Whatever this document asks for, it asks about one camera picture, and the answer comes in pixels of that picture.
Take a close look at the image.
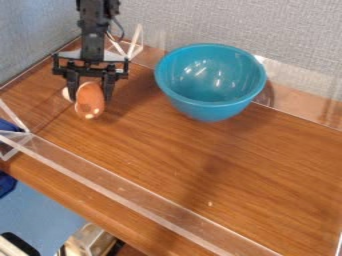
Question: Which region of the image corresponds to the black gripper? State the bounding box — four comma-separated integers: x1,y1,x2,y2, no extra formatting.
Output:
52,0,129,102

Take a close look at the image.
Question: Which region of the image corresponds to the brown and white toy mushroom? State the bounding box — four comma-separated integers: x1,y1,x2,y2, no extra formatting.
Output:
61,81,105,120

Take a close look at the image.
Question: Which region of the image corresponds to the blue bowl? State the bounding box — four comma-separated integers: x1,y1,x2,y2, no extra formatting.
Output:
153,43,267,122

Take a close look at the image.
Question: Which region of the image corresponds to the blue object at left edge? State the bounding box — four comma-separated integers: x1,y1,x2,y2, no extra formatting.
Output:
0,118,24,200

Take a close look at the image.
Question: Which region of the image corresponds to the clear acrylic front barrier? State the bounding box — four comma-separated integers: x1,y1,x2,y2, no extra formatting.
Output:
0,130,283,256

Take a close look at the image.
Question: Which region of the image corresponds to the clear acrylic barrier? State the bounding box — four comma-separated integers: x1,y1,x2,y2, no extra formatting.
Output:
0,130,283,256
134,47,342,132

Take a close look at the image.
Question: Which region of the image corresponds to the clear acrylic back barrier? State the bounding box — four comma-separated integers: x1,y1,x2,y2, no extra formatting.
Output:
134,47,342,132

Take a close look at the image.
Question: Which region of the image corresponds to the metallic object under table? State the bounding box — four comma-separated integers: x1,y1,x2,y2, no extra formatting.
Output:
54,223,117,256

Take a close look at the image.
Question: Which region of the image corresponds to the black white object bottom left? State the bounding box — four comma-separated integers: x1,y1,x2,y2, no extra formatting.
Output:
0,232,40,256

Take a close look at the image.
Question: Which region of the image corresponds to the clear acrylic corner bracket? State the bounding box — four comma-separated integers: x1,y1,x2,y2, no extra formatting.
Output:
0,99,33,161
104,24,144,61

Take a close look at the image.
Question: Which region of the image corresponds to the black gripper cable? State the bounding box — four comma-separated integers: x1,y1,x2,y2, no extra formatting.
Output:
105,18,126,44

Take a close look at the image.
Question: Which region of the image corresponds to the clear acrylic left corner bracket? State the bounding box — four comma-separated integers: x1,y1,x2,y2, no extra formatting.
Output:
0,99,33,161

